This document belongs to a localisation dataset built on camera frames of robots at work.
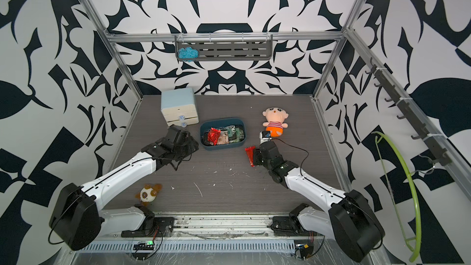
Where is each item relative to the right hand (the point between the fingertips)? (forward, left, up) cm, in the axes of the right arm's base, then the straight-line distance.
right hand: (254, 147), depth 87 cm
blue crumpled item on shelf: (+38, +32, +26) cm, 55 cm away
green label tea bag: (+10, +9, -4) cm, 14 cm away
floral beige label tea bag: (+7, +15, -3) cm, 17 cm away
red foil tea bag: (+7, +20, -1) cm, 22 cm away
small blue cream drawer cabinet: (+21, +38, +6) cm, 44 cm away
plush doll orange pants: (+19, -13, -2) cm, 23 cm away
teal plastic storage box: (+18, +17, -6) cm, 25 cm away
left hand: (+1, +28, +4) cm, 29 cm away
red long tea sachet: (+3, +2, -9) cm, 9 cm away
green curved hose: (-39, -40, +17) cm, 58 cm away
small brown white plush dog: (-19, +46, -5) cm, 50 cm away
